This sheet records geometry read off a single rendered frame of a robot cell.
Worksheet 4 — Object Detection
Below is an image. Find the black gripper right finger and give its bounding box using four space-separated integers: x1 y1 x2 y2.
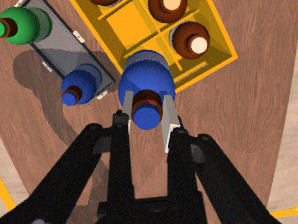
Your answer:
161 95 282 224

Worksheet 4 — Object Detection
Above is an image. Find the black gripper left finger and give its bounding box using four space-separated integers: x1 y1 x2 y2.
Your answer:
0 91 137 224

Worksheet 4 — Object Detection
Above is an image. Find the blue bottle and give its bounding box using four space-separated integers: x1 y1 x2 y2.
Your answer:
118 49 176 130
61 63 102 106

